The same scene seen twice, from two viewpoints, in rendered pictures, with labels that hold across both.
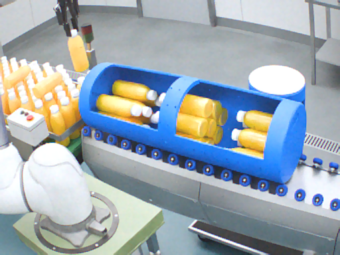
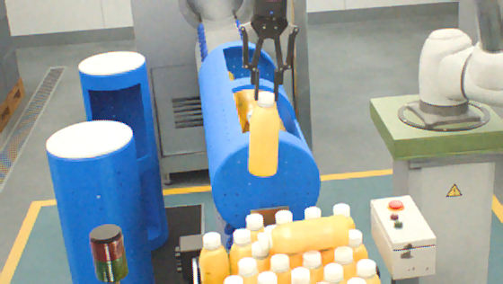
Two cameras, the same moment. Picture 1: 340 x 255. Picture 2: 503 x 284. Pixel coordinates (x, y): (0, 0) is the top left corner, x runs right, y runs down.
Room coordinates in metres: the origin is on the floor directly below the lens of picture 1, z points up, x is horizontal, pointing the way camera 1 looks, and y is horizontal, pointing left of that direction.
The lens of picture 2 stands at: (2.89, 1.49, 2.01)
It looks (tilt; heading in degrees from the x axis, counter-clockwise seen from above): 23 degrees down; 225
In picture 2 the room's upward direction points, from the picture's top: 3 degrees counter-clockwise
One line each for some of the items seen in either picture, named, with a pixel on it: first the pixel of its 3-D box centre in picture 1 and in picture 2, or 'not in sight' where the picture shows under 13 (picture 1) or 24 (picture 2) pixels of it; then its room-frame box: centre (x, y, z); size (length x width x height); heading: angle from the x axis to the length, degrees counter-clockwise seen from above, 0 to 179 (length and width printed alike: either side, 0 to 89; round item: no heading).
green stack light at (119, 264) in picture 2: (87, 36); (110, 263); (2.26, 0.37, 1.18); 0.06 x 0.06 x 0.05
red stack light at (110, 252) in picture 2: (86, 29); (107, 244); (2.26, 0.37, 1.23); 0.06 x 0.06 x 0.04
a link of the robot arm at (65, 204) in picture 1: (56, 181); (447, 65); (0.98, 0.34, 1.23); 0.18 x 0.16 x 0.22; 90
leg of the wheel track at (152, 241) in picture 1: (146, 218); not in sight; (1.75, 0.19, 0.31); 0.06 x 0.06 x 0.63; 52
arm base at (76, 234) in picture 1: (76, 217); (441, 103); (0.97, 0.32, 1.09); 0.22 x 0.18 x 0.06; 55
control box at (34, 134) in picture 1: (26, 125); (401, 235); (1.64, 0.63, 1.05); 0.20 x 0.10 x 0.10; 52
